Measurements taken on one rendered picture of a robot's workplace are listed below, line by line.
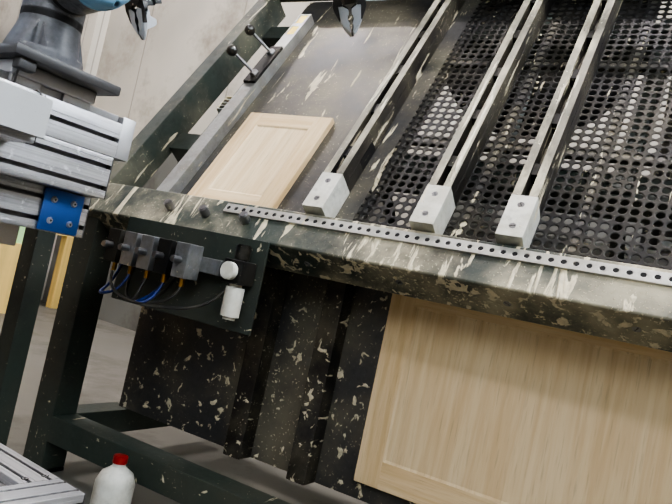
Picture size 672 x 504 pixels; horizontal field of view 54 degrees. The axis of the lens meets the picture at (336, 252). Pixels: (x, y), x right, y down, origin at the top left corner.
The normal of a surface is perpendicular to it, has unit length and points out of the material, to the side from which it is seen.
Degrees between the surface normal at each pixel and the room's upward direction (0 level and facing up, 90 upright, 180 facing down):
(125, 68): 90
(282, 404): 90
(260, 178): 57
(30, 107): 90
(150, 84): 90
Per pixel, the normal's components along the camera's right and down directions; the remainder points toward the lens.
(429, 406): -0.47, -0.14
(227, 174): -0.28, -0.65
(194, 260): 0.86, 0.16
